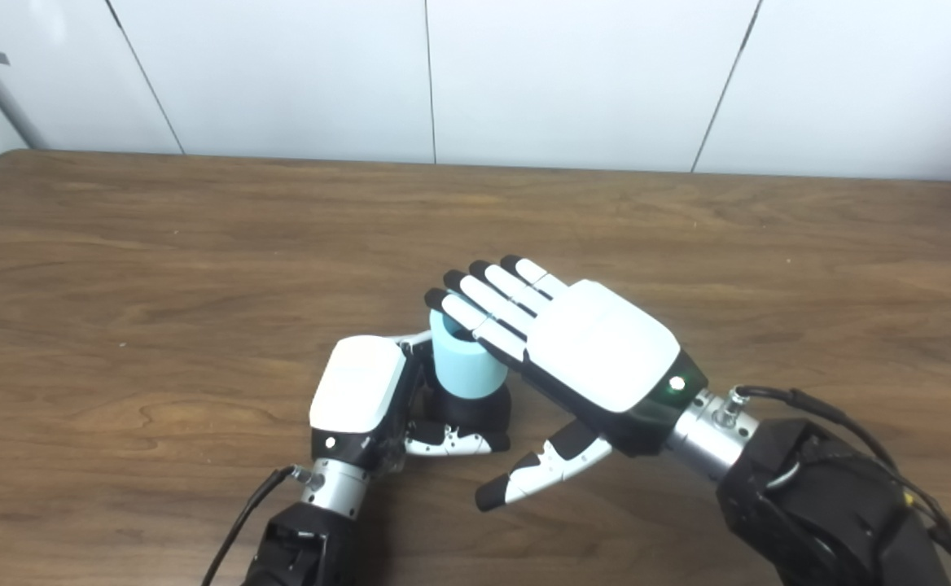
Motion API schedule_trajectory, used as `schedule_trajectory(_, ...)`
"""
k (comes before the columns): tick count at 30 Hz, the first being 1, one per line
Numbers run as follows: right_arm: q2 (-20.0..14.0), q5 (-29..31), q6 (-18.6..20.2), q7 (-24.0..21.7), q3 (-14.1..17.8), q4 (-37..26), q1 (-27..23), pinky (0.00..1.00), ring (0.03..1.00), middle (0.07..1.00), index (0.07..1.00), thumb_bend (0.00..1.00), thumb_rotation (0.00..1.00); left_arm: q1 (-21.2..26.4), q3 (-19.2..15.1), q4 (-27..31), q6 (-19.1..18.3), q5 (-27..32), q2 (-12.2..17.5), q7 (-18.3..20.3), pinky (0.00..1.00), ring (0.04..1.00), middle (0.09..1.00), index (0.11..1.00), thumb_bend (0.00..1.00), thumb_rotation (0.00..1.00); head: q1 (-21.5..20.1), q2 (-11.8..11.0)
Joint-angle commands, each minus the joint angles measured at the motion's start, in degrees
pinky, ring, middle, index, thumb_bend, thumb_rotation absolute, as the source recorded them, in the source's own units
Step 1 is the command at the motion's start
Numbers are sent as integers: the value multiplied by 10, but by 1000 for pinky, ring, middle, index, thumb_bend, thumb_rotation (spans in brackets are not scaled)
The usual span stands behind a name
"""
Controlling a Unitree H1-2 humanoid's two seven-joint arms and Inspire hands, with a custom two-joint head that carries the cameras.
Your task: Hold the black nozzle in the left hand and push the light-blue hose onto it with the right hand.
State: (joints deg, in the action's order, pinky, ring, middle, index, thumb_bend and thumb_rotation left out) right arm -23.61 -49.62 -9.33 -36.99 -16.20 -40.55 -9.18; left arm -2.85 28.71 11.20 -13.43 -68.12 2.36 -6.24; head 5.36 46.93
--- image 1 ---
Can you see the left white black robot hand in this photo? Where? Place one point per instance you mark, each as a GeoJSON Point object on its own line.
{"type": "Point", "coordinates": [357, 382]}

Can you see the light blue cylinder cup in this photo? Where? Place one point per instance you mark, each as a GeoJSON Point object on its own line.
{"type": "Point", "coordinates": [463, 370]}

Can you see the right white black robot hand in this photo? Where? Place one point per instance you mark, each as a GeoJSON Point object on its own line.
{"type": "Point", "coordinates": [606, 342]}

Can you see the black flared nozzle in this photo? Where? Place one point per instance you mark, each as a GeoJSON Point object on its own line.
{"type": "Point", "coordinates": [475, 411]}

